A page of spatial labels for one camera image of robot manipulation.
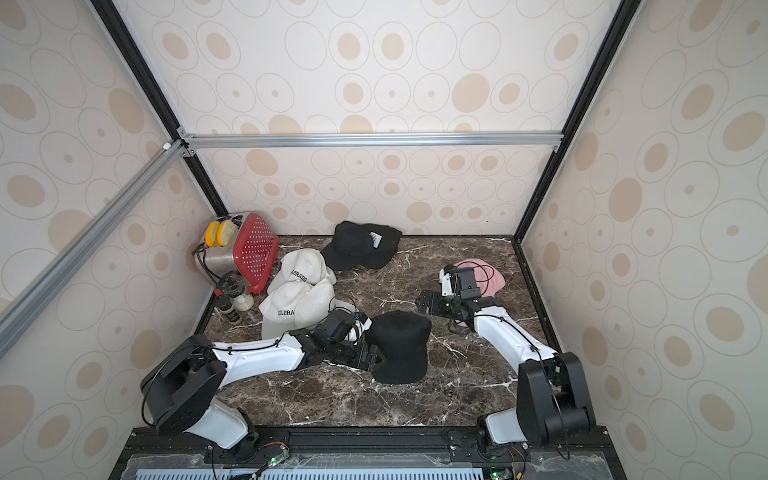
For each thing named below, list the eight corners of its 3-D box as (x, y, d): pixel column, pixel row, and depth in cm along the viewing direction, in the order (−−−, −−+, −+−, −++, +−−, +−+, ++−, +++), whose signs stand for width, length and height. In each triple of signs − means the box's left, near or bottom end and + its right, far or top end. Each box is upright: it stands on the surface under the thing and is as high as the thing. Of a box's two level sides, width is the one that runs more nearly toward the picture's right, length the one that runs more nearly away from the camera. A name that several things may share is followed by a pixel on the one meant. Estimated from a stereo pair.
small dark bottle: (231, 328, 97) (218, 313, 90) (227, 313, 100) (214, 298, 93) (243, 322, 98) (231, 307, 91) (238, 308, 102) (226, 292, 94)
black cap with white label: (362, 269, 112) (361, 256, 107) (365, 235, 124) (363, 221, 118) (401, 269, 112) (402, 256, 107) (400, 235, 124) (401, 221, 118)
